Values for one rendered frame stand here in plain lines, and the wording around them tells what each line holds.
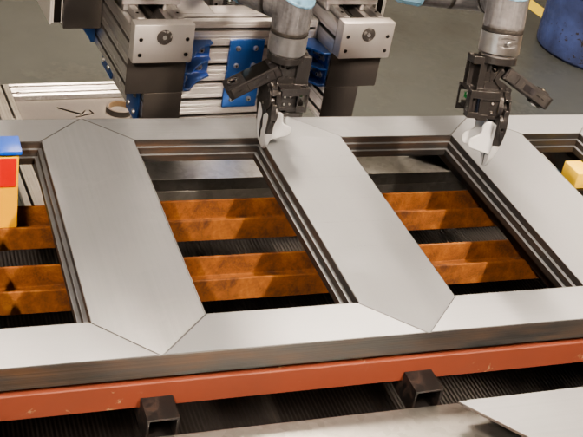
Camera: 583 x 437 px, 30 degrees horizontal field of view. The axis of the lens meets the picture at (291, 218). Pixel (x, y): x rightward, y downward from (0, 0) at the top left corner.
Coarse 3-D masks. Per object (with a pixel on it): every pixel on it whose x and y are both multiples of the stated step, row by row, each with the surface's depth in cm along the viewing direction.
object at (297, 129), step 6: (294, 126) 232; (300, 126) 232; (306, 126) 233; (312, 126) 233; (294, 132) 229; (300, 132) 230; (306, 132) 230; (312, 132) 231; (318, 132) 231; (324, 132) 232
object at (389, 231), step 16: (320, 224) 200; (336, 224) 201; (352, 224) 202; (368, 224) 203; (384, 224) 204; (400, 224) 205; (336, 240) 196; (352, 240) 197; (368, 240) 198; (384, 240) 199; (400, 240) 200
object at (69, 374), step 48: (144, 144) 217; (192, 144) 220; (240, 144) 224; (384, 144) 235; (432, 144) 239; (576, 144) 252; (48, 192) 199; (288, 192) 210; (480, 192) 227; (528, 240) 212; (336, 288) 188; (384, 336) 175; (432, 336) 178; (480, 336) 182; (528, 336) 186; (576, 336) 190; (0, 384) 155; (48, 384) 158
